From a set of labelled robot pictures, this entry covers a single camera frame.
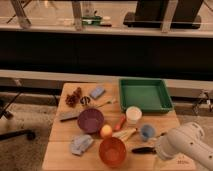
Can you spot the black monitor base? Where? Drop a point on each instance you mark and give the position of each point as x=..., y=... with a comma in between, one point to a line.
x=150, y=14

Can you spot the orange carrot toy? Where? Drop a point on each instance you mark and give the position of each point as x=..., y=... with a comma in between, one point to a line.
x=120, y=123

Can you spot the grey flat scrub brush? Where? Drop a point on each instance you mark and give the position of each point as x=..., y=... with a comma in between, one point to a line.
x=68, y=116

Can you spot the brown pine cone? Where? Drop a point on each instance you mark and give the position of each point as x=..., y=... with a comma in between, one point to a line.
x=73, y=99

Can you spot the black office chair base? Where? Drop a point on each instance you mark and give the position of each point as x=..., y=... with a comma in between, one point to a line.
x=12, y=129

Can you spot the wooden bamboo whisk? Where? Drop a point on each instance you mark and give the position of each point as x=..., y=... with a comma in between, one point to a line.
x=124, y=135

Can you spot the white round container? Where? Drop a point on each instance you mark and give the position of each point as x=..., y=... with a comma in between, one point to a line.
x=133, y=115

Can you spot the yellow red apple toy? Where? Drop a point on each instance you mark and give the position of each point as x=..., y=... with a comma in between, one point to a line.
x=106, y=131

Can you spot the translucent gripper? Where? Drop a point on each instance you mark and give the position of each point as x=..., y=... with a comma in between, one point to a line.
x=159, y=163

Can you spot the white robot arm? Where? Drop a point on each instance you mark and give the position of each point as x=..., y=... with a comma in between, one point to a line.
x=188, y=140

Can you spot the purple plastic bowl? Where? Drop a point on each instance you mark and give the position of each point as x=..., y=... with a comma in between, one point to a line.
x=90, y=120

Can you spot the light wooden spoon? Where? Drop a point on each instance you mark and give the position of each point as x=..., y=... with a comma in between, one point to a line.
x=112, y=101

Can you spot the crumpled blue cloth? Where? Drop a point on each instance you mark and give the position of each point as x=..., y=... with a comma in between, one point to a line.
x=80, y=144

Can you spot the green plastic tray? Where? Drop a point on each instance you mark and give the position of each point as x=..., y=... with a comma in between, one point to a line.
x=150, y=95

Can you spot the blue sponge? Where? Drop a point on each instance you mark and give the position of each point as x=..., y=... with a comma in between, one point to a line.
x=97, y=92

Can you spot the black white round object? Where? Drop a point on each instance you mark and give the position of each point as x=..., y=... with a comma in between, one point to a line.
x=85, y=100

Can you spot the black handled brush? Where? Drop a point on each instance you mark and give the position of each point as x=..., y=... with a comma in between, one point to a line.
x=144, y=150

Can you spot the red plastic bowl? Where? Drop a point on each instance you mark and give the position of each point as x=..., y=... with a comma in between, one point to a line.
x=112, y=152

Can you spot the small blue cup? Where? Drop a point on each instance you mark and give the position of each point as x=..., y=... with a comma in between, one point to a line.
x=147, y=131

